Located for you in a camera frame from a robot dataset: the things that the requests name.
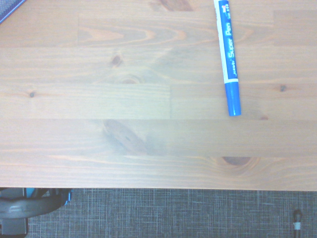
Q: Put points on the blue Super Pen marker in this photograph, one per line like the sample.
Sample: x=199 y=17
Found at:
x=229 y=62

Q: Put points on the black and blue headphones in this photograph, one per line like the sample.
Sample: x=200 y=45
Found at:
x=27 y=205

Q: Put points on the purple mesh desk organizer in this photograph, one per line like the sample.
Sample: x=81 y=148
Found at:
x=7 y=7

